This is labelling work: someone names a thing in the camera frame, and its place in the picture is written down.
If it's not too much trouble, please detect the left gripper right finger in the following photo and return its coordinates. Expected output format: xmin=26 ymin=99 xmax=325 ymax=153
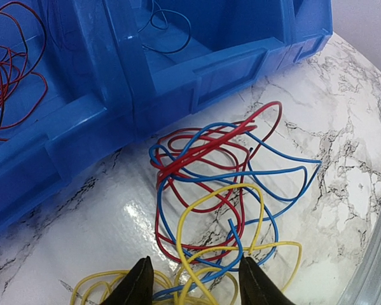
xmin=239 ymin=256 xmax=293 ymax=305

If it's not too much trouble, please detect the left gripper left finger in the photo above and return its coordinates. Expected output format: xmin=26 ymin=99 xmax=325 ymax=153
xmin=101 ymin=256 xmax=154 ymax=305

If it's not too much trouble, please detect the yellow cable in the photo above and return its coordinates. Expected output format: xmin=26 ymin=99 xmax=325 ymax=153
xmin=71 ymin=183 xmax=303 ymax=305

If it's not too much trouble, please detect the left blue storage bin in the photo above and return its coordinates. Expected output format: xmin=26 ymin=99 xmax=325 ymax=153
xmin=0 ymin=1 xmax=135 ymax=231

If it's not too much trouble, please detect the blue storage bin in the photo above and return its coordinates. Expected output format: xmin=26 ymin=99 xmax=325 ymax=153
xmin=0 ymin=1 xmax=135 ymax=231
xmin=288 ymin=0 xmax=333 ymax=63
xmin=105 ymin=1 xmax=291 ymax=140

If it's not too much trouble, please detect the middle blue storage bin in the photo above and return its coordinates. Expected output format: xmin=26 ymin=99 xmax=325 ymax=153
xmin=105 ymin=1 xmax=291 ymax=140

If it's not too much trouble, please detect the right blue storage bin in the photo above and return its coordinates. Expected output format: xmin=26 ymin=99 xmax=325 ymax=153
xmin=288 ymin=0 xmax=333 ymax=63

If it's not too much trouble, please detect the aluminium front rail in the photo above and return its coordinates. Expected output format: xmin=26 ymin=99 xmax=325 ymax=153
xmin=345 ymin=209 xmax=381 ymax=304

